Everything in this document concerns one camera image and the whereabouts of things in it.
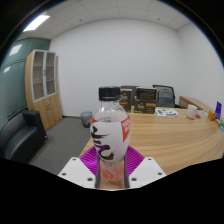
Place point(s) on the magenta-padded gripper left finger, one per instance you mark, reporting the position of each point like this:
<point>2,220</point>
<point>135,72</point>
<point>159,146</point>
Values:
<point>75,171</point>

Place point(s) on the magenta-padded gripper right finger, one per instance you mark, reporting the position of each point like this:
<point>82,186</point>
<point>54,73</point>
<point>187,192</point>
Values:
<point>146,171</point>

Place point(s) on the pink drink bottle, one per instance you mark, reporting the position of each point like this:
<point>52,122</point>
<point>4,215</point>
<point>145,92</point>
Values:
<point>110,133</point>

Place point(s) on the grey waste bin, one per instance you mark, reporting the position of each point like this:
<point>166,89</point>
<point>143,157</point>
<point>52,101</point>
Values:
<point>86,119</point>

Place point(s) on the white printed sticker sheet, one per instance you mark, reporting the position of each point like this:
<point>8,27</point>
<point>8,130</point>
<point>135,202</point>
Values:
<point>166,112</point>

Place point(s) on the black leather sofa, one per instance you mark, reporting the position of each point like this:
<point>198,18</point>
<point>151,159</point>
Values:
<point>20,136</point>

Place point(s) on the wooden glass-door shelf cabinet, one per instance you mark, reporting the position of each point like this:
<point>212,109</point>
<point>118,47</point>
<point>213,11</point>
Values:
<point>46,106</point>

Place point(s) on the large dark brown box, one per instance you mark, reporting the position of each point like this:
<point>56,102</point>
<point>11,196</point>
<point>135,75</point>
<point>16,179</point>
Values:
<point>145,100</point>

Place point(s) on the small dark brown box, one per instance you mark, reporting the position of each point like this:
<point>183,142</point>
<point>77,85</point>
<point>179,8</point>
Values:
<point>126,98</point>

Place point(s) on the flat round red coaster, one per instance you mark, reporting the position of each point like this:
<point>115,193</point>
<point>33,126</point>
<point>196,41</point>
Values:
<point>200,116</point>

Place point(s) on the black mesh office chair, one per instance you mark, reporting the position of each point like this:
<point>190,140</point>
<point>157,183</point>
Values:
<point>165,96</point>

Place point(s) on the wooden side desk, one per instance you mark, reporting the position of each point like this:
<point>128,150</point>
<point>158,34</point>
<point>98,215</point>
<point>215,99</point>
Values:
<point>193,102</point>

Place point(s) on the purple standing pouch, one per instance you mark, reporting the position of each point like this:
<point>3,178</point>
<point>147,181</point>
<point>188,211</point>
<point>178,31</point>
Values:
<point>218,110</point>

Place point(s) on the rectangular ceiling light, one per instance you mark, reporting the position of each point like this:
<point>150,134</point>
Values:
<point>36,23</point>

